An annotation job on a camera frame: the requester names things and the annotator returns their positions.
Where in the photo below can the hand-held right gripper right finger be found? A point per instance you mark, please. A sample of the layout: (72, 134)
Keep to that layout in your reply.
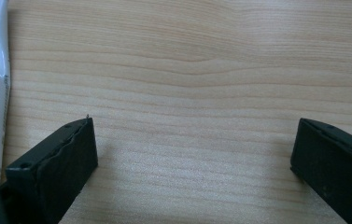
(332, 168)

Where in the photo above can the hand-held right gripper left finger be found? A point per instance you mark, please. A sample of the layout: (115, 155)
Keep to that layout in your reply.
(55, 165)

